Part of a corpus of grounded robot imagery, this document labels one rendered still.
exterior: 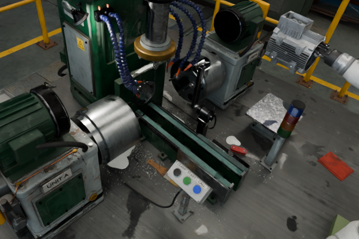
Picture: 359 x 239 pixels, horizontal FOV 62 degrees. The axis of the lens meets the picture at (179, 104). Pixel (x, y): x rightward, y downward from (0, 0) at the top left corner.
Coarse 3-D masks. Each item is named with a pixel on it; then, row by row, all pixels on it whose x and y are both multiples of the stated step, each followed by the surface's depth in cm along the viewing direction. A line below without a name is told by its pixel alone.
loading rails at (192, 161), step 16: (160, 112) 158; (144, 128) 154; (160, 128) 150; (176, 128) 152; (160, 144) 150; (176, 144) 143; (192, 144) 149; (208, 144) 145; (192, 160) 135; (208, 160) 145; (224, 160) 140; (208, 176) 131; (224, 176) 142; (240, 176) 134; (224, 192) 128
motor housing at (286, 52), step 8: (280, 32) 140; (312, 32) 137; (272, 40) 140; (288, 40) 137; (296, 40) 136; (304, 40) 135; (312, 40) 133; (320, 40) 132; (272, 48) 142; (280, 48) 139; (288, 48) 136; (280, 56) 141; (288, 56) 138; (296, 56) 135; (304, 56) 134; (312, 56) 146; (288, 64) 140; (296, 64) 137; (304, 64) 134; (312, 64) 146; (304, 72) 143
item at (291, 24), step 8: (280, 16) 137; (288, 16) 142; (296, 16) 141; (280, 24) 138; (288, 24) 136; (296, 24) 133; (304, 24) 140; (312, 24) 138; (288, 32) 137; (296, 32) 134; (304, 32) 135
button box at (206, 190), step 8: (176, 160) 116; (176, 168) 114; (184, 168) 114; (168, 176) 115; (184, 176) 113; (192, 176) 112; (184, 184) 112; (192, 184) 111; (200, 184) 110; (192, 192) 110; (200, 192) 109; (208, 192) 109; (200, 200) 108
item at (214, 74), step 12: (180, 60) 155; (204, 60) 155; (216, 60) 158; (180, 72) 159; (192, 72) 152; (216, 72) 156; (180, 84) 163; (192, 84) 153; (204, 84) 151; (216, 84) 159; (204, 96) 155
